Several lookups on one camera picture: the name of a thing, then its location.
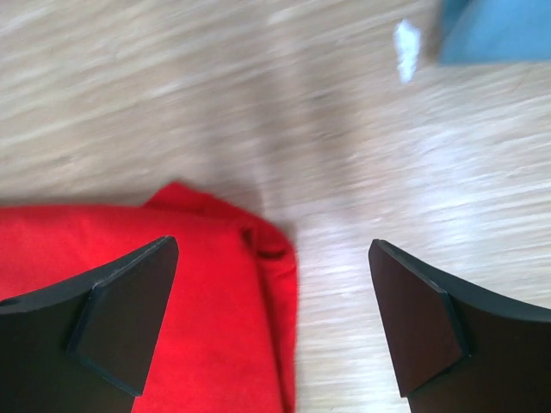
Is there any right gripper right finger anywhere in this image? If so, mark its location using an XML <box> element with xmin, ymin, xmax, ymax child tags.
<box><xmin>368</xmin><ymin>239</ymin><xmax>550</xmax><ymax>412</ymax></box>

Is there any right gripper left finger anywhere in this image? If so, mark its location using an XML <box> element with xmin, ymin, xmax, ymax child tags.
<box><xmin>1</xmin><ymin>237</ymin><xmax>178</xmax><ymax>413</ymax></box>

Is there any red t shirt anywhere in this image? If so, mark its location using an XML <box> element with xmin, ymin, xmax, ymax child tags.
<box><xmin>1</xmin><ymin>183</ymin><xmax>298</xmax><ymax>412</ymax></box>

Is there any folded blue t shirt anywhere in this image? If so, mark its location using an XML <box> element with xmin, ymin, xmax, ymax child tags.
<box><xmin>438</xmin><ymin>0</ymin><xmax>550</xmax><ymax>65</ymax></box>

